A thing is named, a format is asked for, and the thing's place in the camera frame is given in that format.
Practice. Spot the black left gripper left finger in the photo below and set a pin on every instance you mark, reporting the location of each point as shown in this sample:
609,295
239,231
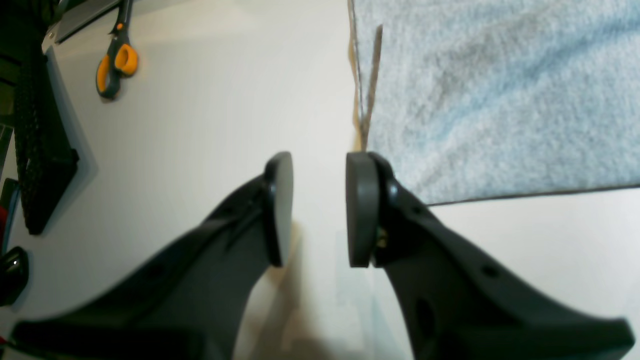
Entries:
188,301

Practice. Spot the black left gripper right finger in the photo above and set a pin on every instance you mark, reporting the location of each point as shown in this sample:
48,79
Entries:
458,302

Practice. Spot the grey T-shirt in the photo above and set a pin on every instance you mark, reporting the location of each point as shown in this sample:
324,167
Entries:
487,99

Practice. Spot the small black object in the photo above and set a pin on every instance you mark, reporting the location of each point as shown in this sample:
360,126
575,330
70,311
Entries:
14,275

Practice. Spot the orange-handled scissors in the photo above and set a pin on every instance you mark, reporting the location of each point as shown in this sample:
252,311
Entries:
121,58

